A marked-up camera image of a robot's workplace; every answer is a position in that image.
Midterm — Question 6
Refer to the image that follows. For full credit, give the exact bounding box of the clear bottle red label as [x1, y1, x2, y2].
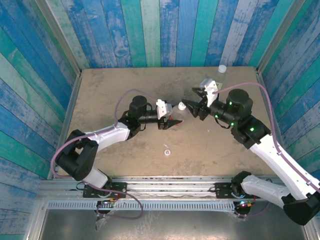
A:
[169, 102, 187, 127]

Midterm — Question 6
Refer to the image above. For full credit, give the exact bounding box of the clear bottle green label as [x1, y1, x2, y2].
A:
[214, 71, 228, 91]

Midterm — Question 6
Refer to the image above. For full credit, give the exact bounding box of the shiny metal sheet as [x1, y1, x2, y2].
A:
[37, 208, 308, 240]

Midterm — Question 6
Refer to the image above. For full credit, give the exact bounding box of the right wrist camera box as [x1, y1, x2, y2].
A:
[199, 78, 218, 106]

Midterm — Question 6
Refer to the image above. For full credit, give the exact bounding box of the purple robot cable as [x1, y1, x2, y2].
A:
[212, 81, 320, 219]
[50, 89, 145, 220]

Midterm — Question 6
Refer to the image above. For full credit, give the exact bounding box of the aluminium table side rail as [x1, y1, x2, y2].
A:
[47, 72, 83, 180]
[254, 69, 296, 181]

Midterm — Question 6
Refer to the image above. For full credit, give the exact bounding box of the aluminium mounting rail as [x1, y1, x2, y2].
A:
[37, 176, 306, 201]

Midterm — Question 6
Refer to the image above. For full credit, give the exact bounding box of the grey metal frame post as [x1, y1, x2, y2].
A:
[34, 0, 83, 76]
[256, 0, 307, 73]

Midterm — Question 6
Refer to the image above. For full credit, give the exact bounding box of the grey slotted cable duct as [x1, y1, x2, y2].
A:
[47, 201, 237, 212]

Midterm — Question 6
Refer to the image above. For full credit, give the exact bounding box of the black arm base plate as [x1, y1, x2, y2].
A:
[82, 181, 128, 199]
[214, 182, 262, 200]

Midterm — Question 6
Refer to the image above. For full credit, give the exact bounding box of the small circuit board with wires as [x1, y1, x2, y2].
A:
[235, 199, 256, 209]
[96, 198, 119, 205]

